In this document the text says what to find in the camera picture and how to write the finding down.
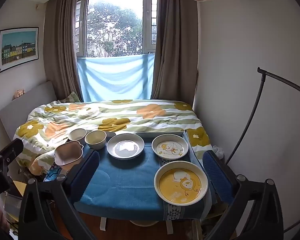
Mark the small white bowl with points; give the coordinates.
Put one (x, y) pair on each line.
(77, 133)

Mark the plain white plate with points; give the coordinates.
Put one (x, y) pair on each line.
(125, 146)

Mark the white tray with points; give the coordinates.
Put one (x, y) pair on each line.
(162, 133)

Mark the brown curtain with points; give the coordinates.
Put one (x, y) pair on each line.
(173, 50)
(62, 50)

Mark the framed wall poster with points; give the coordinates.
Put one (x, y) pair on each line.
(18, 47)

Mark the floral blanket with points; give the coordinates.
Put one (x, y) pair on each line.
(110, 116)

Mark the white plastic bag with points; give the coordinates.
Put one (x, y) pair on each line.
(218, 151)

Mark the blue woven table cloth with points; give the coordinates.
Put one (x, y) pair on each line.
(125, 180)

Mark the brown cardboard box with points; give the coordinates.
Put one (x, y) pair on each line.
(17, 187)

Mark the small pink toy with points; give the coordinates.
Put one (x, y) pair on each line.
(18, 93)

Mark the grey headboard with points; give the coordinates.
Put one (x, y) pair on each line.
(20, 107)

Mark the light blue window cloth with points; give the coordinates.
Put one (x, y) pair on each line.
(115, 77)

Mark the floral pillow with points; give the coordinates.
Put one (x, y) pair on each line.
(71, 97)

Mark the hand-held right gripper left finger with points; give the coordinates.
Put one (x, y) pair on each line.
(90, 170)

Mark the white plate with duck print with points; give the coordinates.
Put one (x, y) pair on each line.
(170, 147)

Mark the cream speckled bowl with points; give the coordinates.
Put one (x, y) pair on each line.
(95, 138)

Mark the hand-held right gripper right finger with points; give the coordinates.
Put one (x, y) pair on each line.
(215, 172)

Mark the window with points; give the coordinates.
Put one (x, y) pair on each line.
(115, 22)

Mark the yellow plate with duck print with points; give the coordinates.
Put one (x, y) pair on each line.
(181, 183)

